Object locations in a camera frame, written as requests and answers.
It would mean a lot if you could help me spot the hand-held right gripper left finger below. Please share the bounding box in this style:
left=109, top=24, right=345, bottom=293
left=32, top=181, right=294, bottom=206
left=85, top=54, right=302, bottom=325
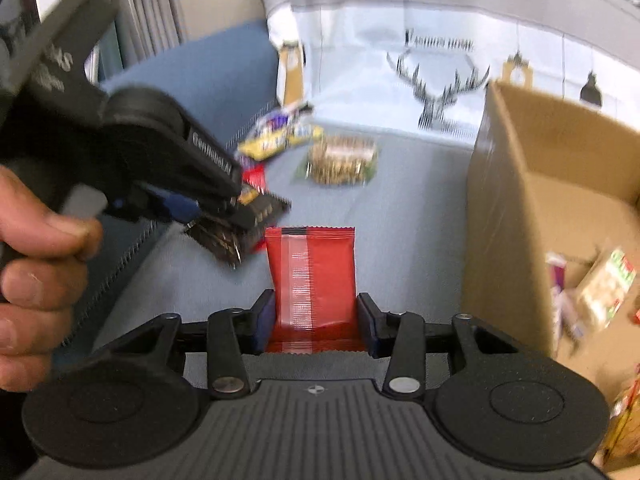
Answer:
left=107, top=290, right=276, bottom=400

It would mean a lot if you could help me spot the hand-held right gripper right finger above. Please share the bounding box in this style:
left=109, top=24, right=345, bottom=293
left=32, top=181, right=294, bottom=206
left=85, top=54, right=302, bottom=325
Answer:
left=357, top=292, right=546, bottom=398

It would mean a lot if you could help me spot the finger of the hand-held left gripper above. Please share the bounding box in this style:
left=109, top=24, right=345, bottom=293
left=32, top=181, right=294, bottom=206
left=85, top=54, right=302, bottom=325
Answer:
left=150, top=110, right=243, bottom=211
left=107, top=185, right=261, bottom=241

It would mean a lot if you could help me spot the dark brown gold snack packet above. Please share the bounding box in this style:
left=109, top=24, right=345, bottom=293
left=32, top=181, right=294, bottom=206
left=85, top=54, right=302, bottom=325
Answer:
left=185, top=187, right=293, bottom=268

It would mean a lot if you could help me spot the brown cardboard box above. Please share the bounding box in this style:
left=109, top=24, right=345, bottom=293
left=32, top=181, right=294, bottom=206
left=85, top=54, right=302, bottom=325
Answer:
left=462, top=80, right=640, bottom=480

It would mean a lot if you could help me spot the person's left hand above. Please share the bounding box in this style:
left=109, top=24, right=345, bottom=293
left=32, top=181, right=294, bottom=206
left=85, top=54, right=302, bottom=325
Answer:
left=0, top=165, right=103, bottom=393

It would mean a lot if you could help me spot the small red snack packet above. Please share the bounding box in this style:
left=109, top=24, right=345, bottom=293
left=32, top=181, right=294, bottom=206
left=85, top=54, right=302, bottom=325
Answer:
left=242, top=162, right=268, bottom=196

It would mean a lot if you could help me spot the purple yellow snack packet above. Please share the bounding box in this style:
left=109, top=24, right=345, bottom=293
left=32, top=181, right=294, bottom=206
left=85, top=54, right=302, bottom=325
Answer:
left=252, top=102, right=315, bottom=136

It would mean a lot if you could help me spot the blue sofa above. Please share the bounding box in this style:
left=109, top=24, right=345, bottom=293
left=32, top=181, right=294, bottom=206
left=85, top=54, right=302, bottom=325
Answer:
left=55, top=20, right=281, bottom=361

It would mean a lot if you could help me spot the grey curtain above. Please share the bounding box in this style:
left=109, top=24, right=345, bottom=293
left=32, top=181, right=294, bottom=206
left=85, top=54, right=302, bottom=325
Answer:
left=107, top=0, right=183, bottom=68

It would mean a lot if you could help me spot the grey deer-print sofa cover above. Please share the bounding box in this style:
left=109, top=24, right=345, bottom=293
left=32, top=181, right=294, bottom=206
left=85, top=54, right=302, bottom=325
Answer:
left=92, top=0, right=640, bottom=361

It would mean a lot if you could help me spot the clear nut snack packet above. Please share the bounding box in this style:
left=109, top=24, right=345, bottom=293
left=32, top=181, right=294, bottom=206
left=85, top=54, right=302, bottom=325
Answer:
left=295, top=135, right=378, bottom=187

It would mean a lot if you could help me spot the white purple snack packet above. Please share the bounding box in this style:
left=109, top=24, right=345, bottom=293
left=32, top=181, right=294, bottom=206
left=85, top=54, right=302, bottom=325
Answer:
left=545, top=252, right=586, bottom=346

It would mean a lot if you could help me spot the beige green-red snack packet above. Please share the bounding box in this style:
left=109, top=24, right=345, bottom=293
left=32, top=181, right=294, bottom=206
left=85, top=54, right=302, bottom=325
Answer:
left=575, top=247, right=638, bottom=331

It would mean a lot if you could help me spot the yellow green snack packet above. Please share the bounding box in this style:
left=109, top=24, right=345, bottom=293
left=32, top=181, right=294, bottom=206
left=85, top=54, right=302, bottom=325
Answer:
left=600, top=365, right=640, bottom=466

